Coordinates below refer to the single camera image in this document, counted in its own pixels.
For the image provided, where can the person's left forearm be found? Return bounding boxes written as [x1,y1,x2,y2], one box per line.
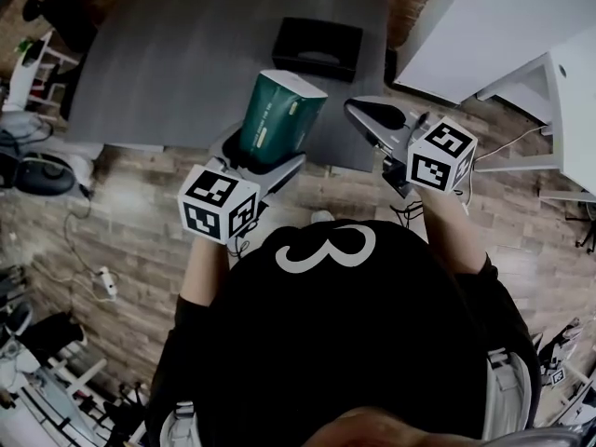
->
[179,237,232,306]

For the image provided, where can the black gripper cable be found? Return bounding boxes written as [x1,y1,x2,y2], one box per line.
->
[226,234,251,259]
[389,196,426,228]

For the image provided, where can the white floor cable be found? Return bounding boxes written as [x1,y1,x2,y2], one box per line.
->
[473,125,560,163]

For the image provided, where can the white power strip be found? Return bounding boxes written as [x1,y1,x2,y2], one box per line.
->
[97,265,118,298]

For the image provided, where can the round black floor device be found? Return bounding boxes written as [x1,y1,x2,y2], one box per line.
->
[12,153,78,197]

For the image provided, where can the person's right forearm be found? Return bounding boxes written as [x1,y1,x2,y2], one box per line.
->
[417,186,488,277]

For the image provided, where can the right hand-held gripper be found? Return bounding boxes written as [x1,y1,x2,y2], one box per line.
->
[344,96,479,200]

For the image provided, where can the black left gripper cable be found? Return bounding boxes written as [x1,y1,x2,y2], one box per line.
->
[226,234,251,259]

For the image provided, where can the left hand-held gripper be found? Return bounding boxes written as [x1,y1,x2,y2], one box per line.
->
[177,126,308,246]

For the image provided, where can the white shelf rack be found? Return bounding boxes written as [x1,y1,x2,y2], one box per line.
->
[0,29,67,112]

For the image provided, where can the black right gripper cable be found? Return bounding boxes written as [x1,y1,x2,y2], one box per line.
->
[389,196,426,228]

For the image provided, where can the white desk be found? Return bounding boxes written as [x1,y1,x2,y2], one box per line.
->
[392,0,596,196]

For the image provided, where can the grey shoulder strap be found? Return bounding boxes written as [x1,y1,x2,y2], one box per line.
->
[160,400,200,447]
[485,346,533,442]

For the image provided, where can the green box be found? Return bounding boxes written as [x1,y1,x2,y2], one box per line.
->
[237,69,330,166]

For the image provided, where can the person's black shirt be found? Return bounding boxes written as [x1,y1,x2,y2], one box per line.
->
[143,219,544,447]

